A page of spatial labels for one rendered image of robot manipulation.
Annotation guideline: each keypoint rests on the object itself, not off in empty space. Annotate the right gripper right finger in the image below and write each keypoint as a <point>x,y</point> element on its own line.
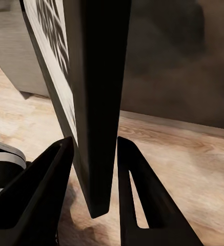
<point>167,224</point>

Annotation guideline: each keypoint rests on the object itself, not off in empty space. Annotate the poster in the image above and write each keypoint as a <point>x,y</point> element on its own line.
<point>81,49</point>

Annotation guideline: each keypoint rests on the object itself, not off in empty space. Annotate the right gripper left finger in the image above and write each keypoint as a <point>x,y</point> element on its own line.
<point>31,204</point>

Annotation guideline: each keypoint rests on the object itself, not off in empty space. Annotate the dishwasher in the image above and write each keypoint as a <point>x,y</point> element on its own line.
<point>17,56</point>

